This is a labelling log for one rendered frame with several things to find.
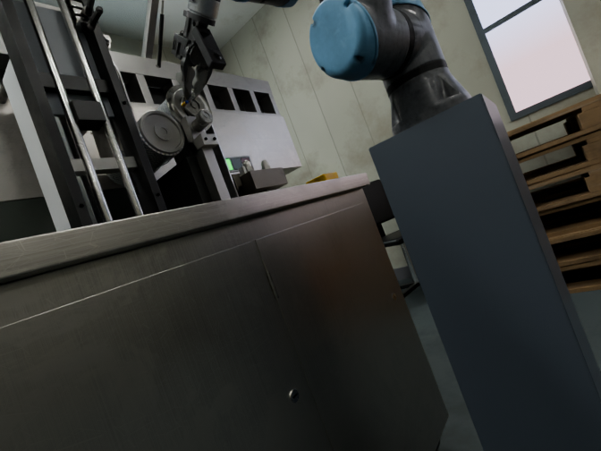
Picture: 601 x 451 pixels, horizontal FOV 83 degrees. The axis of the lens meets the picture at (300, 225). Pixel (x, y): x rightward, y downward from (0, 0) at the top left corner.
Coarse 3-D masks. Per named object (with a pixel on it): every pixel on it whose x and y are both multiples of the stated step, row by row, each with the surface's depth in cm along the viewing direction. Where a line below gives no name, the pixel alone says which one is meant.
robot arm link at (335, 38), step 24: (336, 0) 50; (360, 0) 51; (384, 0) 52; (312, 24) 56; (336, 24) 52; (360, 24) 49; (384, 24) 52; (312, 48) 57; (336, 48) 54; (360, 48) 51; (384, 48) 54; (408, 48) 58; (336, 72) 55; (360, 72) 55; (384, 72) 59
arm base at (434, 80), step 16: (432, 64) 60; (400, 80) 62; (416, 80) 61; (432, 80) 60; (448, 80) 60; (400, 96) 63; (416, 96) 60; (432, 96) 59; (448, 96) 60; (464, 96) 59; (400, 112) 63; (416, 112) 60; (432, 112) 59; (400, 128) 63
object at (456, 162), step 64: (448, 128) 55; (448, 192) 57; (512, 192) 52; (448, 256) 59; (512, 256) 54; (448, 320) 62; (512, 320) 55; (576, 320) 60; (512, 384) 57; (576, 384) 52; (512, 448) 59; (576, 448) 54
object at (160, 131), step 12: (144, 120) 86; (156, 120) 90; (168, 120) 93; (144, 132) 85; (156, 132) 88; (168, 132) 91; (180, 132) 94; (156, 144) 88; (168, 144) 90; (180, 144) 92
